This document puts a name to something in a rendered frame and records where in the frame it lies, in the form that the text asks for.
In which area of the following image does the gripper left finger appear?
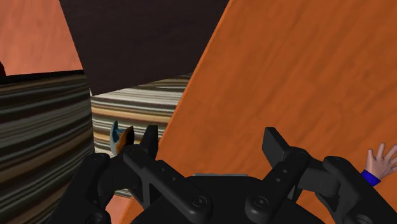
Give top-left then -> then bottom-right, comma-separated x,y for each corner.
49,124 -> 215,224

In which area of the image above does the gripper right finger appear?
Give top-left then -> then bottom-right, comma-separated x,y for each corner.
244,127 -> 397,224

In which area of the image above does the blue orange white curved object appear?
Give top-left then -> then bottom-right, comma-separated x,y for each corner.
109,120 -> 136,157

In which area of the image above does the orange wooden table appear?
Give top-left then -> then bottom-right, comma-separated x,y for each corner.
119,0 -> 397,224

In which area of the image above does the doll with blue sleeve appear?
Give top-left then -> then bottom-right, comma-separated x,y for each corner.
360,143 -> 397,187

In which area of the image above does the striped patterned robot stand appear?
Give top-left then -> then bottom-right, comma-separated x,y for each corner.
0,69 -> 193,224

